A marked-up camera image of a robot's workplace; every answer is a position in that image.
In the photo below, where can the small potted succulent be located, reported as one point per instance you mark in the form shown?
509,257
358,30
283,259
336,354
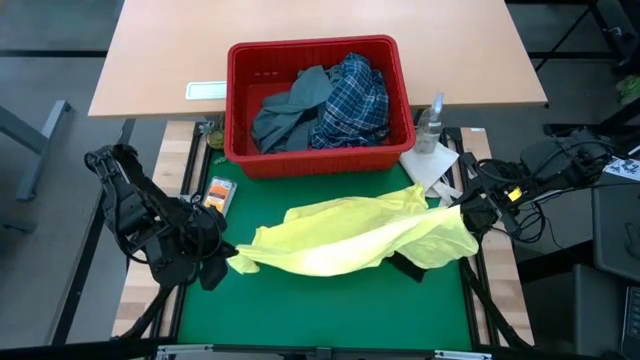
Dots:
216,137

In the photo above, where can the black diagonal frame strut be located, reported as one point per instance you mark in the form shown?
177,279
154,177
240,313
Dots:
150,310
492,310

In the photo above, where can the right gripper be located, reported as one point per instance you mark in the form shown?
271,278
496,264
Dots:
480,215

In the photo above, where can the grey garment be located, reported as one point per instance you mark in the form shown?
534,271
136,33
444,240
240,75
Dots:
290,110

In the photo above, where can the grey desk leg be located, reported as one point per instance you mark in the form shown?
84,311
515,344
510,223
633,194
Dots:
40,145

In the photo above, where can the dark grey cabinet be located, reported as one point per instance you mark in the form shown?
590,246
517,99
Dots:
570,310

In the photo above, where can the printed paper sheet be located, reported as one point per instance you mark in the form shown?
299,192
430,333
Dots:
622,169

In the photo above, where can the yellow T-shirt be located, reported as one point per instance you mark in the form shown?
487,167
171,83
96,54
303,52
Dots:
350,235

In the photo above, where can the yellow tag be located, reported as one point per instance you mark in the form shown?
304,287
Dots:
514,194

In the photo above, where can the beige wooden desk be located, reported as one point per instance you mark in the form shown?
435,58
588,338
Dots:
300,20

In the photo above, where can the black monitor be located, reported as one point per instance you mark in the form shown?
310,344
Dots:
617,225

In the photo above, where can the clear box with orange label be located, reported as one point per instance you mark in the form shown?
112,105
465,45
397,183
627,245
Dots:
219,196

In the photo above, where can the white tote bag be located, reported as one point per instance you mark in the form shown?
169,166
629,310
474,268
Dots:
430,165

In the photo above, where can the black desk leg frame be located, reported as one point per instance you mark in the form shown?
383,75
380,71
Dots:
575,30

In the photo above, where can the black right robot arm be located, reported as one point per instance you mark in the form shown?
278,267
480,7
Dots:
560,160

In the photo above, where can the black garment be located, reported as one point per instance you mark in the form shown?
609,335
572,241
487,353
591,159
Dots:
407,267

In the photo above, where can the black aluminium table frame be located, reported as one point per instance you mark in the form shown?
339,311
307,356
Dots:
189,160

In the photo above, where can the silver metal bar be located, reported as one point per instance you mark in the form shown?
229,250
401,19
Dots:
240,351

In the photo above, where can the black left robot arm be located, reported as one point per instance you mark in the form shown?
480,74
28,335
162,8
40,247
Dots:
130,210

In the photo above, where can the white rectangular desk plate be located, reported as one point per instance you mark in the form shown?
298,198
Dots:
206,90

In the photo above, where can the black keyboard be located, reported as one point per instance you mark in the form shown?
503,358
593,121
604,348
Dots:
632,320

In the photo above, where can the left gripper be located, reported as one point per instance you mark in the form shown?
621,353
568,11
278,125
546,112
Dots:
214,270

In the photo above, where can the clear spray bottle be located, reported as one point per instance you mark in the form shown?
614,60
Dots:
427,130

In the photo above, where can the blue plaid shirt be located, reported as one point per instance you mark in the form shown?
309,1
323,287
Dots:
355,105

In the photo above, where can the red plastic laundry bin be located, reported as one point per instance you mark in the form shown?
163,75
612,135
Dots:
320,165

